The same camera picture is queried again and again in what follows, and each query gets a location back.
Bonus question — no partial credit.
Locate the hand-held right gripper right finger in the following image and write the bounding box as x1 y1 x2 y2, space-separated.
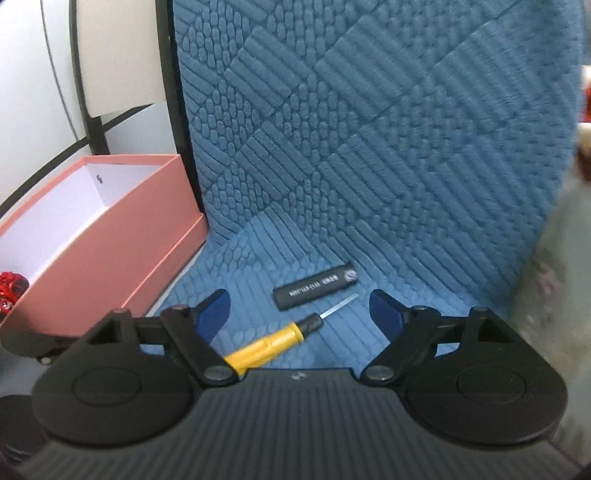
360 289 519 385

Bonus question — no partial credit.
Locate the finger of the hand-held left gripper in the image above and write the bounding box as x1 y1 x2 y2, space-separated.
0 329 72 367

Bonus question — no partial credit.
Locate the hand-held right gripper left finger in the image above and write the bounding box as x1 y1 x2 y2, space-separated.
76 289 239 387

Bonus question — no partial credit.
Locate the yellow handled screwdriver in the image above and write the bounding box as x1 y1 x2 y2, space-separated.
223 294 360 373

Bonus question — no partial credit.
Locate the dark blue cylinder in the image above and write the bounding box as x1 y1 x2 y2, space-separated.
272 261 359 313

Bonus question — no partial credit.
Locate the pink cardboard box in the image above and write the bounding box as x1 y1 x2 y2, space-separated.
0 154 208 343

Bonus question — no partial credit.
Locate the blue textured chair cushion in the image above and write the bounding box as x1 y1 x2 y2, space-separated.
157 0 583 371

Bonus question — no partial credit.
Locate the white wardrobe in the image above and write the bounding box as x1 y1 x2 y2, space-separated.
0 0 95 210

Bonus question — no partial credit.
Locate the white folding chair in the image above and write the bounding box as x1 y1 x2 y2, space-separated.
69 0 205 217

